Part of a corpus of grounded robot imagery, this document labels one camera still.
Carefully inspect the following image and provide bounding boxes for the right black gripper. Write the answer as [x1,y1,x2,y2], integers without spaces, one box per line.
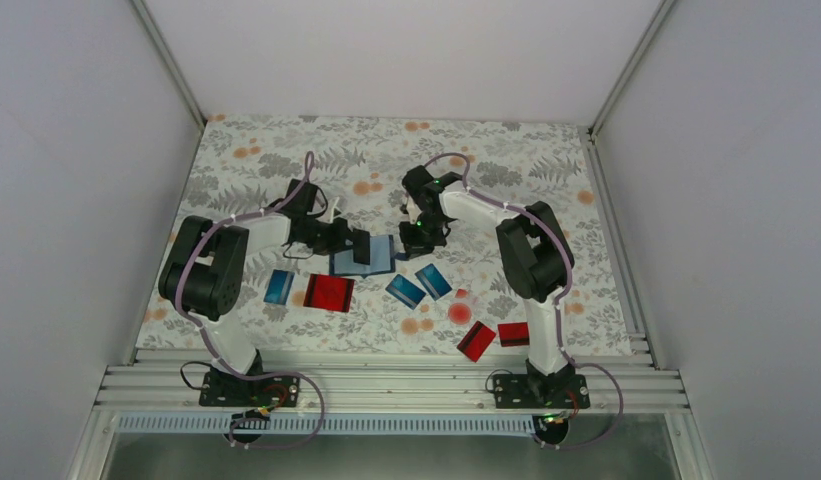
[399,212,449,259]

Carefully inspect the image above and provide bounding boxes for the dark blue card holder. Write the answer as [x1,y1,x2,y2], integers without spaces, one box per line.
[328,234,408,278]

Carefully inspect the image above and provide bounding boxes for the black card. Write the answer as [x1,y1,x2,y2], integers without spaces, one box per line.
[352,229,371,265]

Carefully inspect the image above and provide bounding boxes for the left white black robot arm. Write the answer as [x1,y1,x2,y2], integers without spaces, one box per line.
[158,180,371,405]

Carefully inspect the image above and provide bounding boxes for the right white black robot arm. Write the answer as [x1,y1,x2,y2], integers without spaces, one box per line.
[399,166,575,407]

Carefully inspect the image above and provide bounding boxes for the blue card centre right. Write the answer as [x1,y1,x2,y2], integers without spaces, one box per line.
[415,264,452,300]

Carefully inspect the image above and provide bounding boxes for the blue card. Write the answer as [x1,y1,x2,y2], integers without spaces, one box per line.
[263,269,295,306]
[415,264,452,300]
[385,274,426,310]

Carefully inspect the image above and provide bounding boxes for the red card upper stack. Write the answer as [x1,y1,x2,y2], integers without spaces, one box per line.
[304,274,329,310]

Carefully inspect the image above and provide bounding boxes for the red card overlapping stack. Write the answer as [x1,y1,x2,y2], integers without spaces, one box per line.
[324,276,355,313]

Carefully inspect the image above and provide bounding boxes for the blue card far left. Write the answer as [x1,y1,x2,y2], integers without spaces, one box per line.
[263,269,295,306]

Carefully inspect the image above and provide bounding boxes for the white card red circle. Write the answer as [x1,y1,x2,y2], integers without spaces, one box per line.
[447,288,476,325]

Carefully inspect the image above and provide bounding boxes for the red card tilted right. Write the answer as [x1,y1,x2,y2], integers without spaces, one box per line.
[457,321,497,363]

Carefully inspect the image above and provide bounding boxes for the red card far right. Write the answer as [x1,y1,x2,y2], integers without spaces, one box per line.
[497,322,530,348]

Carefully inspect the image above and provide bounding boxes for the floral patterned table mat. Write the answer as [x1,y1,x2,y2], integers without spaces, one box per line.
[135,113,633,359]

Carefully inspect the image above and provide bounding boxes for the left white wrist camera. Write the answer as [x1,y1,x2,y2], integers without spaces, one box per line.
[319,197,343,224]

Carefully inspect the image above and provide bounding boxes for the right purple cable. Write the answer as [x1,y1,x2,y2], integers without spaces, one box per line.
[423,152,627,453]

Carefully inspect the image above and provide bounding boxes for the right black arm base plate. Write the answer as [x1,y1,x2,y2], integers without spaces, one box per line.
[487,372,591,410]

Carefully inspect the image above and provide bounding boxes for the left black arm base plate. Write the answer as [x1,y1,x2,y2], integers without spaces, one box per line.
[198,370,300,409]

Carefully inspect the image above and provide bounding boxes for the aluminium front rail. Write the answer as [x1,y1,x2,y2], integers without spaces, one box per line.
[94,363,690,414]

